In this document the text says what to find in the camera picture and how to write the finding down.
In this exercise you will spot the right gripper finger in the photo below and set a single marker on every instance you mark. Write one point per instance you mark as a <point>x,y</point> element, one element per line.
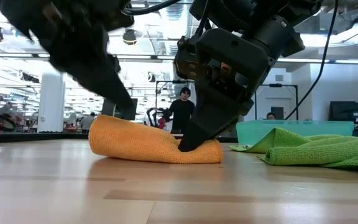
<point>197,118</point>
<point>228,115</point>

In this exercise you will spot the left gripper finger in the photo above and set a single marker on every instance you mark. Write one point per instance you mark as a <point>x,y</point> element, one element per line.
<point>92,81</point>
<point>113,81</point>

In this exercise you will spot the orange microfiber towel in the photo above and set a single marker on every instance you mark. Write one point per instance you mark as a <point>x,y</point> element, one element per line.
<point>141,143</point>

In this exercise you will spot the green microfiber towel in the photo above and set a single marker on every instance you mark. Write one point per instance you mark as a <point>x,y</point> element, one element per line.
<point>322,149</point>

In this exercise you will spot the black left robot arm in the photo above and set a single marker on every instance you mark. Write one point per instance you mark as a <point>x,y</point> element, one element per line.
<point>17,12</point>

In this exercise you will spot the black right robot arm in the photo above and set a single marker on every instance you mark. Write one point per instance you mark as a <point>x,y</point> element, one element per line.
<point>275,18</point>

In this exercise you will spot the teal translucent plastic basket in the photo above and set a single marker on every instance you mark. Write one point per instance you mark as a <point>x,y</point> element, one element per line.
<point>306,127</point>

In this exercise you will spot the dark monitor on stand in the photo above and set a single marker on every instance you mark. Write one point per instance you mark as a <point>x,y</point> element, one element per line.
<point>126,113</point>

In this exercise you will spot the white building column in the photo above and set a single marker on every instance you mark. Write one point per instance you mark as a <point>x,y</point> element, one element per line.
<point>51,102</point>

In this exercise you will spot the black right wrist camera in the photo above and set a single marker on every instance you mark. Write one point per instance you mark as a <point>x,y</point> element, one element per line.
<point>235,46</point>

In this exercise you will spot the silver ventilation duct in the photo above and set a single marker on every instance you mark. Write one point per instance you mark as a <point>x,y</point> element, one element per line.
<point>174,18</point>

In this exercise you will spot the black wall-side monitor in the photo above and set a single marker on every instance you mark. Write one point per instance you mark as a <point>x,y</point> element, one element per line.
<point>350,112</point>

